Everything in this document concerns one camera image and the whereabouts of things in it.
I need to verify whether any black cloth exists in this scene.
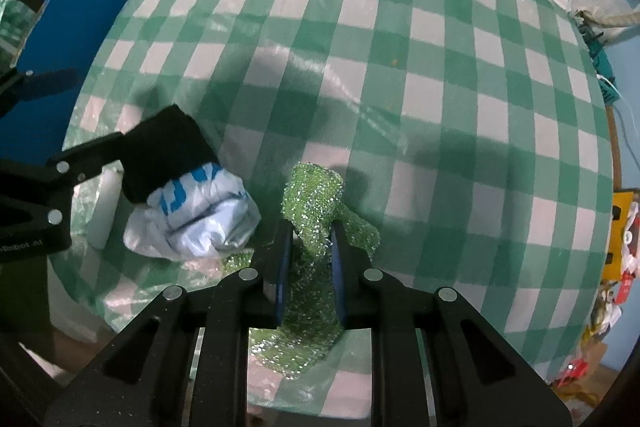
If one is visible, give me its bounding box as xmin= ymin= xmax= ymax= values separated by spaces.
xmin=120 ymin=104 xmax=218 ymax=204

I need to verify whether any green checked tablecloth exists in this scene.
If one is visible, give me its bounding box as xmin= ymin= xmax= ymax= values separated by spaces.
xmin=50 ymin=0 xmax=616 ymax=418

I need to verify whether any pile of plastic bags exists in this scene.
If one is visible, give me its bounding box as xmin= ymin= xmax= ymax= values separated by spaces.
xmin=550 ymin=202 xmax=640 ymax=408

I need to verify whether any striped rope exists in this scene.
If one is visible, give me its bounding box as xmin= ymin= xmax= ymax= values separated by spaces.
xmin=575 ymin=9 xmax=640 ymax=30

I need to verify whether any white cable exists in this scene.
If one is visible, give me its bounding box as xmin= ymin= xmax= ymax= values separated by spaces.
xmin=597 ymin=74 xmax=640 ymax=148

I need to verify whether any blue cardboard box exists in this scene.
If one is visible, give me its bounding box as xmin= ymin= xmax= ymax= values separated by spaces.
xmin=0 ymin=0 xmax=130 ymax=162

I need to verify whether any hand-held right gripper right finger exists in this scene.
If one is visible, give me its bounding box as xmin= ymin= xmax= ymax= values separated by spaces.
xmin=330 ymin=221 xmax=573 ymax=427

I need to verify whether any white and blue plastic bag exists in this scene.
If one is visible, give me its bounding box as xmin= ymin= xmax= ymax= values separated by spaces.
xmin=122 ymin=162 xmax=262 ymax=262

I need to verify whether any green checked cloth cover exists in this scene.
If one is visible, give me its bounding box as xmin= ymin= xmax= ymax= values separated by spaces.
xmin=0 ymin=0 xmax=38 ymax=68

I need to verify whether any teal plastic basket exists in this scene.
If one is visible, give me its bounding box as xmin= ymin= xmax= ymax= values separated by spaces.
xmin=580 ymin=24 xmax=618 ymax=105

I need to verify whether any yellow bag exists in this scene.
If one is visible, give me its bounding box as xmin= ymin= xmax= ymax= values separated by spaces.
xmin=602 ymin=189 xmax=640 ymax=280

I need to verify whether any green sparkly scouring cloth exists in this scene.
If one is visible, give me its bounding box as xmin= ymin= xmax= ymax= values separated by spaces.
xmin=222 ymin=162 xmax=381 ymax=378

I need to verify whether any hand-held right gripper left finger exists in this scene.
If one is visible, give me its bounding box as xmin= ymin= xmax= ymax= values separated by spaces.
xmin=42 ymin=219 xmax=293 ymax=427

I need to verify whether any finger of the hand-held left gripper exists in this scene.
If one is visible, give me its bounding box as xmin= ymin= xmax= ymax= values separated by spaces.
xmin=47 ymin=132 xmax=126 ymax=188
xmin=0 ymin=68 xmax=81 ymax=115

